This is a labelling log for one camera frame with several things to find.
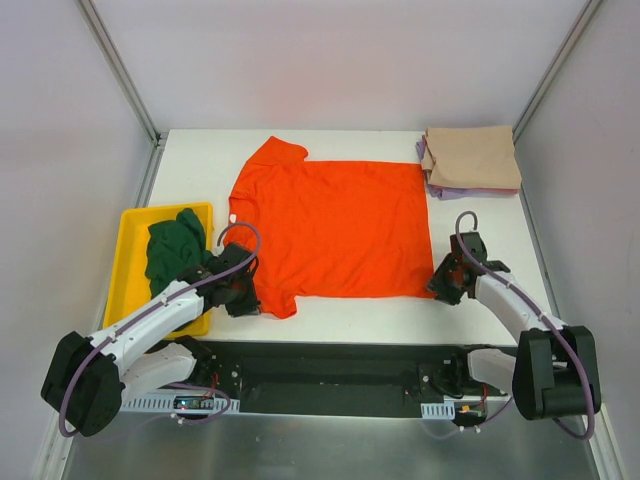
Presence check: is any orange t-shirt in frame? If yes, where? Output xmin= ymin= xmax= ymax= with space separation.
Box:
xmin=224 ymin=137 xmax=434 ymax=319

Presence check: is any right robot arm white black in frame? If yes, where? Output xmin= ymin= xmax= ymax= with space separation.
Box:
xmin=427 ymin=231 xmax=601 ymax=420

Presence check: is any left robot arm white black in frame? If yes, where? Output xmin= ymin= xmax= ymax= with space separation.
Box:
xmin=41 ymin=243 xmax=259 ymax=438

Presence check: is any green t-shirt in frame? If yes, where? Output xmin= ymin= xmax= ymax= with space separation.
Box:
xmin=145 ymin=208 xmax=213 ymax=297

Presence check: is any folded lavender t-shirt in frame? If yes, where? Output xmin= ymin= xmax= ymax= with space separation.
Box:
xmin=415 ymin=134 xmax=481 ymax=200

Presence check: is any folded pink t-shirt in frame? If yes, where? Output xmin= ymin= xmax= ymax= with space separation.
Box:
xmin=494 ymin=188 xmax=520 ymax=197

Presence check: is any yellow plastic bin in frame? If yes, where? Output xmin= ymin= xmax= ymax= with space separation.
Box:
xmin=102 ymin=202 xmax=213 ymax=328

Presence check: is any folded tan t-shirt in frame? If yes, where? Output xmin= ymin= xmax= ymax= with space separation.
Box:
xmin=425 ymin=125 xmax=521 ymax=191

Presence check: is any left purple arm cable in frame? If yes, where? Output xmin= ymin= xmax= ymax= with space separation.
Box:
xmin=58 ymin=222 xmax=264 ymax=440

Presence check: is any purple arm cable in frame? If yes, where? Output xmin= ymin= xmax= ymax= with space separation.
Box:
xmin=58 ymin=222 xmax=264 ymax=440
xmin=453 ymin=211 xmax=599 ymax=441

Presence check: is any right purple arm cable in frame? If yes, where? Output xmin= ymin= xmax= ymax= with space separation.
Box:
xmin=453 ymin=211 xmax=599 ymax=441

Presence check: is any right white cable duct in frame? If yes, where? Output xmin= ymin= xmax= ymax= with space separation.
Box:
xmin=420 ymin=402 xmax=456 ymax=421

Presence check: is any white cable duct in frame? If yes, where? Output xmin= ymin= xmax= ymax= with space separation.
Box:
xmin=420 ymin=402 xmax=456 ymax=421
xmin=120 ymin=391 xmax=240 ymax=415

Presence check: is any left white cable duct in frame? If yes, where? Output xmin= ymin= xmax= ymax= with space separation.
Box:
xmin=120 ymin=391 xmax=240 ymax=415

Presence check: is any left aluminium frame post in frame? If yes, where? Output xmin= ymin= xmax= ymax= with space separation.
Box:
xmin=75 ymin=0 xmax=162 ymax=147

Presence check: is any aluminium frame post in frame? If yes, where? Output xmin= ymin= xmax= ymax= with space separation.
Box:
xmin=75 ymin=0 xmax=162 ymax=147
xmin=512 ymin=0 xmax=605 ymax=144

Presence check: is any right aluminium frame post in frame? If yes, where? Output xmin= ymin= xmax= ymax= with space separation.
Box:
xmin=512 ymin=0 xmax=605 ymax=144

